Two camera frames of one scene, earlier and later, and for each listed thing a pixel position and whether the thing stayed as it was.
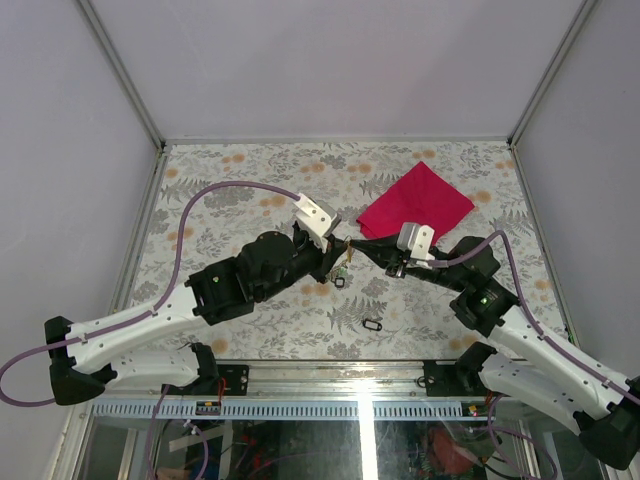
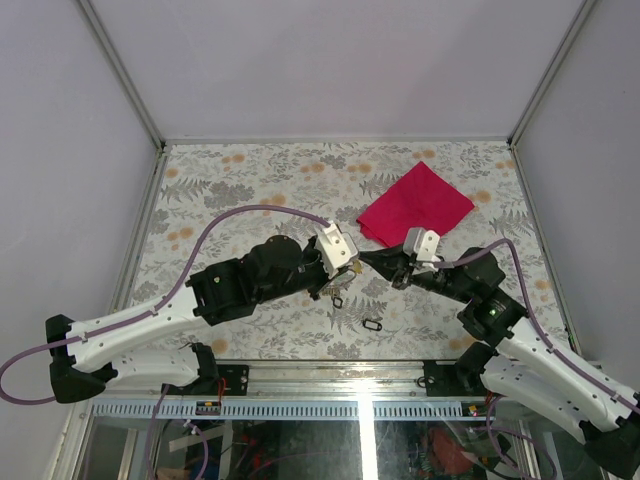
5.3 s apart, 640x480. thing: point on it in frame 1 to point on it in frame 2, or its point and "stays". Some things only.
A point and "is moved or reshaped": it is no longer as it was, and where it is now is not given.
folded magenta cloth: [421, 198] stays
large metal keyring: [341, 268] is moved or reshaped
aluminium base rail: [331, 390] stays
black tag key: [371, 324] stays
